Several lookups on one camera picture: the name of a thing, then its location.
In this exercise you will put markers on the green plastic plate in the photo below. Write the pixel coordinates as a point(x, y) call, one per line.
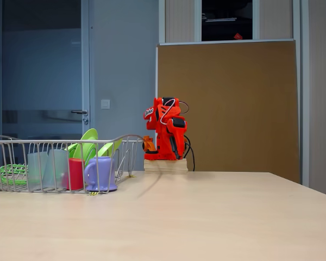
point(107, 149)
point(88, 136)
point(72, 148)

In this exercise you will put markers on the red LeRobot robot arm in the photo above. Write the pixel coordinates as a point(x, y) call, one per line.
point(160, 136)

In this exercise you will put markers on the red plastic cup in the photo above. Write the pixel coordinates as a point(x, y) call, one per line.
point(76, 174)

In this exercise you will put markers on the orange table clamp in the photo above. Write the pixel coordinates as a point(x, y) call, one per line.
point(148, 145)

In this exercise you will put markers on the small red object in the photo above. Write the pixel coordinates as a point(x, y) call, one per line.
point(238, 36)

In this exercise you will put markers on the white light switch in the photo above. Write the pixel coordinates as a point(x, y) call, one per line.
point(105, 104)

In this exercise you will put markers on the brown cork board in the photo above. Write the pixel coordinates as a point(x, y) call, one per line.
point(274, 81)

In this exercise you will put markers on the grey translucent plastic cup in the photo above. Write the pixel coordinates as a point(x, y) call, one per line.
point(57, 168)
point(36, 168)

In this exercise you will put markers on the purple plastic mug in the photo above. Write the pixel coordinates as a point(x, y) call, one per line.
point(103, 171)

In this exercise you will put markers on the grey glass door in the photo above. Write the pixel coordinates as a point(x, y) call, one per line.
point(43, 68)

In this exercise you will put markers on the wooden base block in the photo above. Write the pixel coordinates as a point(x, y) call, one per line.
point(165, 166)

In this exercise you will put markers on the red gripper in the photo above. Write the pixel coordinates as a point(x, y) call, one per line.
point(149, 144)

